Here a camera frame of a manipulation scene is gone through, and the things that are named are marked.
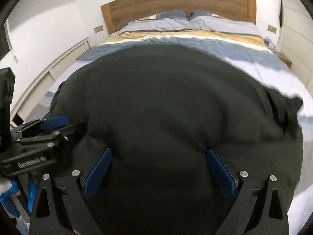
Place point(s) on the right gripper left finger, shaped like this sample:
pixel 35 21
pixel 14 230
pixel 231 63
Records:
pixel 60 206

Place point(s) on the white low cabinet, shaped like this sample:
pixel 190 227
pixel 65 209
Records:
pixel 38 88

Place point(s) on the right wall switch plate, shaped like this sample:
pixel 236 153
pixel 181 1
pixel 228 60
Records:
pixel 272 29

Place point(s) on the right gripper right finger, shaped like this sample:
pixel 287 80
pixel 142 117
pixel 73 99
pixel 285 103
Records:
pixel 257 207

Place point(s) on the white wardrobe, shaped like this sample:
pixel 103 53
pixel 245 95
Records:
pixel 296 40

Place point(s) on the black puffer coat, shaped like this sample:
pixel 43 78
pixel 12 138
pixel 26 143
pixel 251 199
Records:
pixel 160 108

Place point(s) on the striped duvet cover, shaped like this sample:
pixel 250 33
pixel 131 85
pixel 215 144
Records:
pixel 245 52

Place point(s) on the wooden headboard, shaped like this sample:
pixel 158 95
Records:
pixel 119 13

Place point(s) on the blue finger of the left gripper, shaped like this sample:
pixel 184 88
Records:
pixel 54 123

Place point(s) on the wooden nightstand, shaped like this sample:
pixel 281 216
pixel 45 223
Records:
pixel 284 59

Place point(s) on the wall switch plate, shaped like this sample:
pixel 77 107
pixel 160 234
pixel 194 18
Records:
pixel 272 29
pixel 98 29

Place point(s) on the left wall switch plate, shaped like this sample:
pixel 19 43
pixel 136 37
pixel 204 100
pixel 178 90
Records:
pixel 98 29

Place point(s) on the striped pillow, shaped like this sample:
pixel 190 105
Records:
pixel 202 20
pixel 173 20

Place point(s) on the right striped pillow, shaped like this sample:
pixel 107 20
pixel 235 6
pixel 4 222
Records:
pixel 202 20

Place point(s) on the left striped pillow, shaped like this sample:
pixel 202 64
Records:
pixel 173 20

